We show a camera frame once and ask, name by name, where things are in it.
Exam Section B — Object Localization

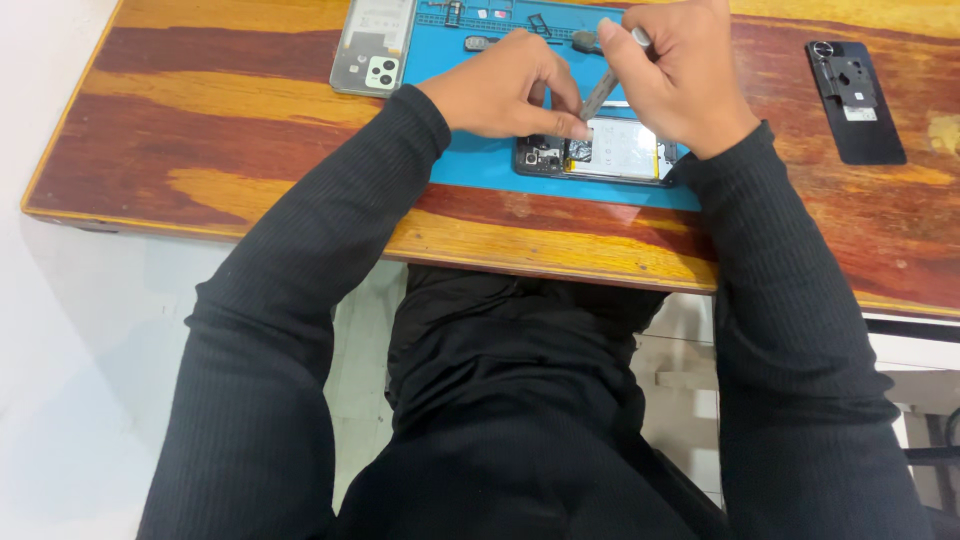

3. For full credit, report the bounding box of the silver screwdriver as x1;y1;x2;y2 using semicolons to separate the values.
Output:
577;27;653;125

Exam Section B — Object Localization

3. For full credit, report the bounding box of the opened black smartphone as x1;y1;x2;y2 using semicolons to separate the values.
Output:
513;116;681;188

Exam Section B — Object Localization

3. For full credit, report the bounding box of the person's black clothed torso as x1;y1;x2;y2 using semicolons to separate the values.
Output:
330;264;732;540

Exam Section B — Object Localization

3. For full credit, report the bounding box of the white furniture frame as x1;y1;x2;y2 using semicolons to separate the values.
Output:
862;315;960;519

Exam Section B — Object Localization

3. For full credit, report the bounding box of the black plastic inner cover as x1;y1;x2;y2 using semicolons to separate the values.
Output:
817;57;879;111

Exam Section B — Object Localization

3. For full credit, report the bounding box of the blue repair mat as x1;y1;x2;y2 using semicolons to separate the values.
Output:
401;0;703;213

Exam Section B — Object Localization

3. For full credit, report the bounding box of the person's right hand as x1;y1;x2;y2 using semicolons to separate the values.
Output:
597;0;763;161

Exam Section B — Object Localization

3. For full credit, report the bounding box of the person's left hand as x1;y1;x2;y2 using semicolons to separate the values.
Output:
416;28;594;143

